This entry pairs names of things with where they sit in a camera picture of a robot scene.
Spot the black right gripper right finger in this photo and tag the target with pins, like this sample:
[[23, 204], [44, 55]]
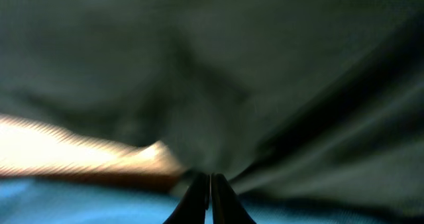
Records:
[[227, 209]]

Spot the blue polo shirt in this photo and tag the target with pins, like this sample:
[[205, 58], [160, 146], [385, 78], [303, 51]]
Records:
[[34, 201]]

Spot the dark green garment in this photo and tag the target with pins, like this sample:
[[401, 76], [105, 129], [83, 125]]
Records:
[[314, 99]]

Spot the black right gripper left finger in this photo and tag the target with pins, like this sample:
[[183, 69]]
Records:
[[194, 204]]

